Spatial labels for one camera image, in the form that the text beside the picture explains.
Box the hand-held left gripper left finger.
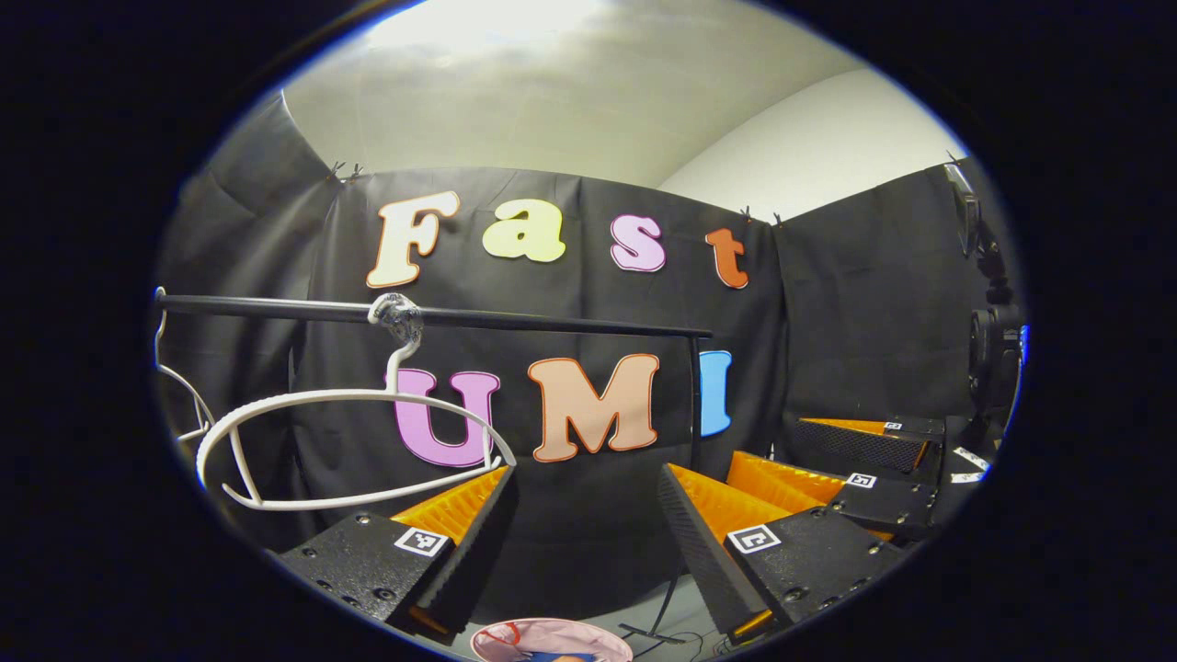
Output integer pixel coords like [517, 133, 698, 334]
[276, 464, 519, 637]

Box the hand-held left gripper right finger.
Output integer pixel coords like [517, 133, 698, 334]
[657, 462, 907, 645]

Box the pink laundry hamper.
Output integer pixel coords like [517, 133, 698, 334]
[471, 618, 635, 662]

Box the white hanger with taped hook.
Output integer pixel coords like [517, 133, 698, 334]
[195, 292, 518, 512]

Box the white plastic hanger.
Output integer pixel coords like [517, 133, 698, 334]
[152, 308, 217, 447]

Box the black camera stand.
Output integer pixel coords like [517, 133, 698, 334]
[943, 158, 1026, 415]

